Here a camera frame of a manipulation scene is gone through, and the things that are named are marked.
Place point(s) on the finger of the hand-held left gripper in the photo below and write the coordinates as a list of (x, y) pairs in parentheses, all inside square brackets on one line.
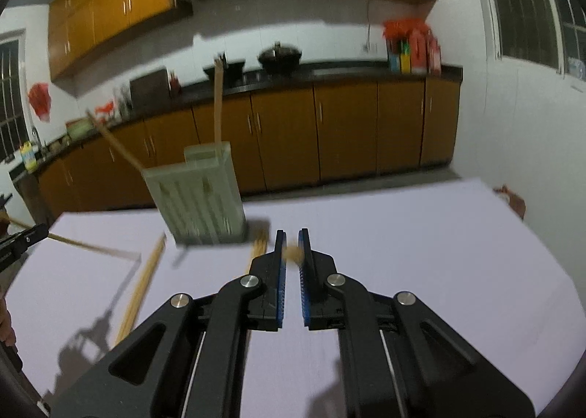
[(4, 199), (23, 242)]

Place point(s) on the yellow detergent bottle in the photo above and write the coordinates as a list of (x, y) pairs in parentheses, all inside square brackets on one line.
[(29, 157)]

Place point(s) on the small red plastic bag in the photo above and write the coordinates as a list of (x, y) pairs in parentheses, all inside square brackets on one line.
[(105, 109)]

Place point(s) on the clear plastic bag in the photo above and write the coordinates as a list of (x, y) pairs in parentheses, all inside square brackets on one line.
[(122, 100)]

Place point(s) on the black wok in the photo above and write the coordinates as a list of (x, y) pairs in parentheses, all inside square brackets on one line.
[(229, 69)]

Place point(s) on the black lidded pot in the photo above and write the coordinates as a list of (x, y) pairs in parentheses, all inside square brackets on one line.
[(280, 56)]

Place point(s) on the orange base cabinets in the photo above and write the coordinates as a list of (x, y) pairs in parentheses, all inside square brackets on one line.
[(348, 129)]

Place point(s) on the grey-green perforated utensil holder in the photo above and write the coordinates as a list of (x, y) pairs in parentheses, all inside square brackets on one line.
[(197, 198)]

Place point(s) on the wooden chopstick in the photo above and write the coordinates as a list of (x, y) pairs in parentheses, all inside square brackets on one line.
[(258, 246), (132, 306), (78, 243), (152, 262), (114, 140), (293, 255)]

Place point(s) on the teal box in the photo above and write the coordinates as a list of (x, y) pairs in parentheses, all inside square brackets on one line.
[(393, 62)]

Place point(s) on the person's left hand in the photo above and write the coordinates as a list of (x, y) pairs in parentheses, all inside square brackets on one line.
[(5, 322)]

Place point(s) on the small barred window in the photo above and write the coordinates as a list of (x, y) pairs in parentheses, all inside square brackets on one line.
[(9, 97)]

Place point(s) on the large barred window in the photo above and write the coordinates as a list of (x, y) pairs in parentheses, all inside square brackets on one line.
[(526, 1)]

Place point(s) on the green basin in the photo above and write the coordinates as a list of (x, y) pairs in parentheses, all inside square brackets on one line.
[(81, 129)]

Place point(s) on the crumpled red plastic bag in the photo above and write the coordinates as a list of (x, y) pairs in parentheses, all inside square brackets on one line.
[(403, 28)]

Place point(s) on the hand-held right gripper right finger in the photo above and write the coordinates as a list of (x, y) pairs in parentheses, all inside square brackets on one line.
[(304, 294)]

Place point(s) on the hanging red plastic bag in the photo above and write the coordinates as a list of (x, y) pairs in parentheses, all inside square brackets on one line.
[(39, 100)]

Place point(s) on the dark rectangular board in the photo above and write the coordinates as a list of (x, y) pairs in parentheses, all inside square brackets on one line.
[(150, 88)]

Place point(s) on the long orange wall cabinets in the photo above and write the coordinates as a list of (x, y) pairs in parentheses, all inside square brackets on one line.
[(114, 6)]

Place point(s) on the white wall socket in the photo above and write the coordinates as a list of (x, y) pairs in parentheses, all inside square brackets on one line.
[(370, 48)]

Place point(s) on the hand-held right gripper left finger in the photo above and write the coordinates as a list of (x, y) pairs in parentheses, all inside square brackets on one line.
[(281, 292)]

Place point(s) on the large red bottle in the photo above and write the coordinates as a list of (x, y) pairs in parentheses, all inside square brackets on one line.
[(419, 54)]

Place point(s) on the pale lavender tablecloth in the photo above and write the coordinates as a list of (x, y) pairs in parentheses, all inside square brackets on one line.
[(412, 262)]

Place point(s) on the yellow box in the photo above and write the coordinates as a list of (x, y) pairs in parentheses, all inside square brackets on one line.
[(405, 63)]

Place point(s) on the slim red bottle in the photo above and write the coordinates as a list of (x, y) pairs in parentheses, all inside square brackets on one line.
[(435, 59)]

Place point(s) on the brown wooden chair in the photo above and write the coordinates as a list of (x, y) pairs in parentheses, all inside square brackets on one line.
[(513, 202)]

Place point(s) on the metal faucet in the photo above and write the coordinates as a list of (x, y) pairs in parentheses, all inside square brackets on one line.
[(36, 136)]

